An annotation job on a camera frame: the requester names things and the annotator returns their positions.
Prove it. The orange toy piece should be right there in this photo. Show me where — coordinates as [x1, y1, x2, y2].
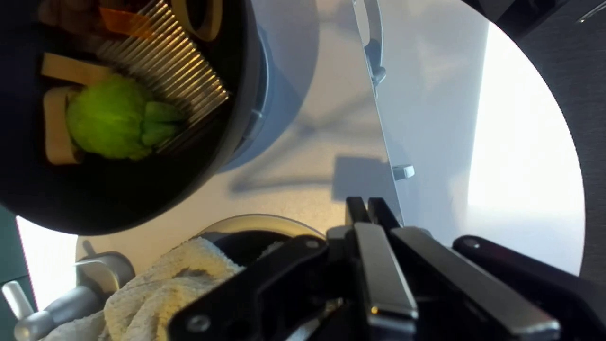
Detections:
[97, 3, 158, 37]

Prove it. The grey toy faucet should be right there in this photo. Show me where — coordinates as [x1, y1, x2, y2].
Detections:
[0, 249, 137, 341]

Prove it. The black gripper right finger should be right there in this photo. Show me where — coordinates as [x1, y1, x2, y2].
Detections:
[368, 194, 606, 341]

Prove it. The black bowl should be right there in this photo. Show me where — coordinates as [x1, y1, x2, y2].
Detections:
[0, 0, 272, 236]

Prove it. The green toy vegetable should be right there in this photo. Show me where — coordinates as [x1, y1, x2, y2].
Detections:
[65, 71, 190, 160]

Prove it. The ribbed metallic toy piece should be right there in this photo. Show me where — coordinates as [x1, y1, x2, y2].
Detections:
[94, 0, 234, 155]

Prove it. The beige crumpled cloth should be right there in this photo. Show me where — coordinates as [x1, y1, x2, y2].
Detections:
[41, 234, 249, 341]

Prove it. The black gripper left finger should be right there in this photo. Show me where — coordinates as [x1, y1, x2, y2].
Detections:
[167, 194, 421, 341]

